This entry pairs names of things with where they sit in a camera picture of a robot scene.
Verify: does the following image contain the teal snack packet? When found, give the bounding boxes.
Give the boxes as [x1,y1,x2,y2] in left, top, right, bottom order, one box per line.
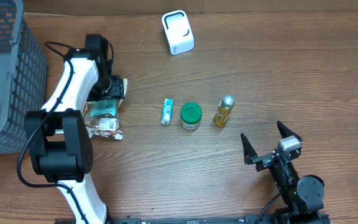
[91,99,117,117]

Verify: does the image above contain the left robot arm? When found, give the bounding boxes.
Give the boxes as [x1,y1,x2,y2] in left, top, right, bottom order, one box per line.
[17,34,127,223]

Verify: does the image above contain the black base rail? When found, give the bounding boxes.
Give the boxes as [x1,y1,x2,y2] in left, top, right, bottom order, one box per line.
[54,215,331,224]

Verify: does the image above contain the green white tissue pack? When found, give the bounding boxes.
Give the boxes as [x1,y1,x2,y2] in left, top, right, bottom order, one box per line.
[161,98,173,125]

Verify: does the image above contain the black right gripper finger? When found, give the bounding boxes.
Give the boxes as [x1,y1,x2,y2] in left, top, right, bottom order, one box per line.
[241,133,258,164]
[276,121,303,142]

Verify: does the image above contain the yellow dish soap bottle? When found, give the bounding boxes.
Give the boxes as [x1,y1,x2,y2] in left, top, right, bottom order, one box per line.
[213,95,235,127]

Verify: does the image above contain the brown and white snack bag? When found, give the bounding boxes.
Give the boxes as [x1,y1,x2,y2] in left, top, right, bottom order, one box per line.
[82,78,128,141]

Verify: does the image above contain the green lid seasoning jar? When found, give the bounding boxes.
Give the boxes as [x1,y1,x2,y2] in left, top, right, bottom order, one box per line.
[180,102,203,130]

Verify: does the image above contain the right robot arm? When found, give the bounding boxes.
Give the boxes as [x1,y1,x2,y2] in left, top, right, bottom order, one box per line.
[241,121,331,224]

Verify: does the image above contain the white barcode scanner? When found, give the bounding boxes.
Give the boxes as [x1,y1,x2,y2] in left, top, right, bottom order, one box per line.
[161,10,195,55]

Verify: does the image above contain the grey plastic mesh basket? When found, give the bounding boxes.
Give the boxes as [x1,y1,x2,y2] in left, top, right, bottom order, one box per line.
[0,0,47,154]

